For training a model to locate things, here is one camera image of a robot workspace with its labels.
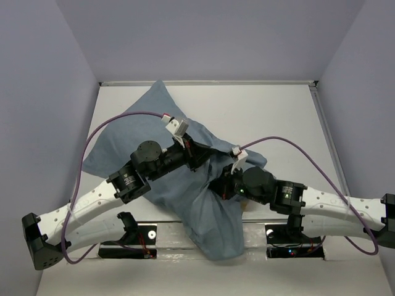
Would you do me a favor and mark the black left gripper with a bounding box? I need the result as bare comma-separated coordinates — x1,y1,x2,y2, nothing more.
147,133,216,182

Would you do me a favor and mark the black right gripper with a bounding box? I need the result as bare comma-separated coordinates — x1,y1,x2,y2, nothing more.
207,162,267,205

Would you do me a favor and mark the blue-grey fabric pillowcase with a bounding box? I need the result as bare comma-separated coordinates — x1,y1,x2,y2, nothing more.
83,79,268,263

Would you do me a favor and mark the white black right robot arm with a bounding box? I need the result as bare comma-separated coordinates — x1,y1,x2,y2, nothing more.
209,165,394,249

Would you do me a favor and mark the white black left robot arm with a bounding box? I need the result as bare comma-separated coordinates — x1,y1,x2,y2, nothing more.
22,135,219,271

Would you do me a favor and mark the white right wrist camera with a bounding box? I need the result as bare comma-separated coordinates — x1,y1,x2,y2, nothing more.
231,146,248,174

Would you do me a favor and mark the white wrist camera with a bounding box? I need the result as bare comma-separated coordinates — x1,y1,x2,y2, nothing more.
161,113,189,138
231,146,248,174

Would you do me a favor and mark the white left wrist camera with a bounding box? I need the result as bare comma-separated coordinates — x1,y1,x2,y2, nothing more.
161,113,189,138

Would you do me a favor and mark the aluminium front table rail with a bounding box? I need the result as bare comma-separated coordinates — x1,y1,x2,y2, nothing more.
137,218,288,224

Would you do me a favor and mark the aluminium table rail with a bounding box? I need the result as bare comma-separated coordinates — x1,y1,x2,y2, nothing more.
309,80,350,195
99,80,316,87
137,218,288,224

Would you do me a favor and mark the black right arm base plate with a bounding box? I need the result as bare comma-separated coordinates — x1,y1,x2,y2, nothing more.
265,215,325,259

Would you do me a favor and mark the aluminium right table rail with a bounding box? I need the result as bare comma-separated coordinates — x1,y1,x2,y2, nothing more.
309,80,350,195

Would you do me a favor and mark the aluminium back table rail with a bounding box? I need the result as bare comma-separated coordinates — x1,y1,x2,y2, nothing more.
99,80,316,87

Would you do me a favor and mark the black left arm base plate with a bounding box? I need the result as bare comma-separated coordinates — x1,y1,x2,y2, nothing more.
98,212,157,260

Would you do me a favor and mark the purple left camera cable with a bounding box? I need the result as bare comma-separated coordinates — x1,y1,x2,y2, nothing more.
60,110,173,265

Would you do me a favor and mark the purple camera cable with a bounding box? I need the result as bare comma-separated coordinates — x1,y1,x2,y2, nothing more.
237,136,380,255
60,110,173,265

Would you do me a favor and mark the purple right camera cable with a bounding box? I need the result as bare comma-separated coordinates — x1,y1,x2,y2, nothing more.
237,136,380,255

